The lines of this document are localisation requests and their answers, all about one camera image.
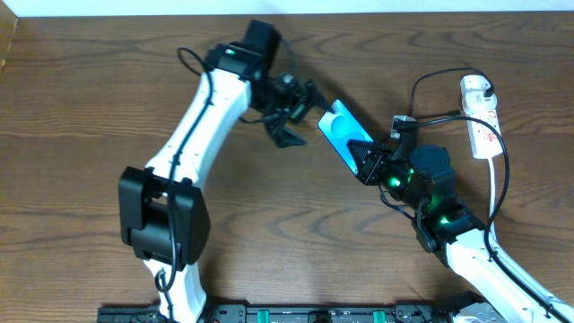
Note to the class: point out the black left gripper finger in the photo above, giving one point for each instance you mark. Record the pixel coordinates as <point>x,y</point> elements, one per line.
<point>281,135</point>
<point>316,98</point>

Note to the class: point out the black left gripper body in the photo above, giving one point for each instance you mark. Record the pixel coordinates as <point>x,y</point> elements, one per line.
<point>295,111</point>

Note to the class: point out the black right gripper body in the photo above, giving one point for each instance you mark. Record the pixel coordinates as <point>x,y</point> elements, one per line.
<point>372,162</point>

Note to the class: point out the blue Galaxy smartphone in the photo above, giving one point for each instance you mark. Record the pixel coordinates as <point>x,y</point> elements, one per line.
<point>339,127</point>

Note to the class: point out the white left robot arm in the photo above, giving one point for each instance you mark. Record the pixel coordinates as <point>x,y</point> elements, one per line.
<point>163,216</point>

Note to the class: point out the white USB charger adapter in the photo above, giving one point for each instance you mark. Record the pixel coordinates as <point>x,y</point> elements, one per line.
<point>474,89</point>

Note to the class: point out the white power strip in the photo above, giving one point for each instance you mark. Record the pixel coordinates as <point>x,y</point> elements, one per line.
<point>484,143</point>

